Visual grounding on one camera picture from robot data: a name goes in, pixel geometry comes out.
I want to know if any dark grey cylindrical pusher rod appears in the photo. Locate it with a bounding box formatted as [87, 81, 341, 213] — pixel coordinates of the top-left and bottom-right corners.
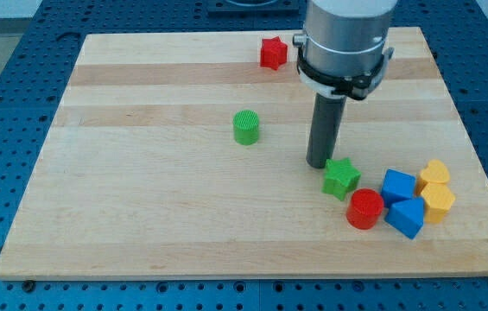
[306, 94, 346, 168]

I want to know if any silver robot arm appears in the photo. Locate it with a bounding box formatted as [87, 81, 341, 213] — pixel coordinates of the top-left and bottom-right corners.
[293, 0, 397, 168]

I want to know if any yellow heart block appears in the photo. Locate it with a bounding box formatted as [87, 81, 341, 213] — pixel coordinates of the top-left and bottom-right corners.
[415, 159, 451, 195]

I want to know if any green star block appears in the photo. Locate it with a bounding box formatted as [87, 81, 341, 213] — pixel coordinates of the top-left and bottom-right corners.
[322, 157, 361, 201]

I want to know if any red star block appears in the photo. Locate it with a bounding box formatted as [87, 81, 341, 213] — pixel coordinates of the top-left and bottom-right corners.
[260, 36, 288, 71]

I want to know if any green cylinder block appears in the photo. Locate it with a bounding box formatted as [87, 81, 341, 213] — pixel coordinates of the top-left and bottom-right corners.
[232, 110, 260, 145]

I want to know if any red cylinder block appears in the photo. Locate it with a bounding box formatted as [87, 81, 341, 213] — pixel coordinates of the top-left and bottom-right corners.
[345, 188, 384, 230]

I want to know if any blue cube block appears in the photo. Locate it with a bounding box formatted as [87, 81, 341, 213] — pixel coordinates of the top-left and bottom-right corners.
[380, 169, 416, 208]

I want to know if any blue triangle block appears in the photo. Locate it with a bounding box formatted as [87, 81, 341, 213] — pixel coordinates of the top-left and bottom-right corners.
[384, 197, 424, 239]

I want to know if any yellow hexagon block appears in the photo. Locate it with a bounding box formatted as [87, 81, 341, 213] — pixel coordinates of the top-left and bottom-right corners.
[420, 183, 456, 223]

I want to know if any wooden board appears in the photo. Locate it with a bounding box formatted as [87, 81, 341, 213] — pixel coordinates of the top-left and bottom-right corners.
[0, 28, 488, 281]

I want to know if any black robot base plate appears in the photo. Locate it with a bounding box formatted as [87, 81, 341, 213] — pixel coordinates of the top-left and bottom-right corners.
[205, 0, 300, 16]

